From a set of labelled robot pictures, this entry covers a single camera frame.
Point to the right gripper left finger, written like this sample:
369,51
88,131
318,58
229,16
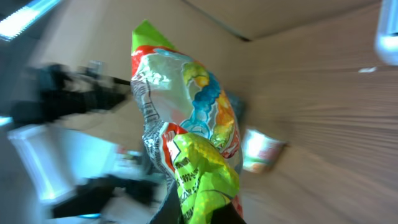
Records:
170,211

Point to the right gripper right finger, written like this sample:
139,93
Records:
226,215

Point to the instant noodle cup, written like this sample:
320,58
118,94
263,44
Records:
260,152

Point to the green snack bag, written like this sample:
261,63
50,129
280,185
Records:
191,132

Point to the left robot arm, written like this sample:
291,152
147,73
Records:
55,156

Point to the white barcode scanner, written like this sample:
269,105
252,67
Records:
386,34

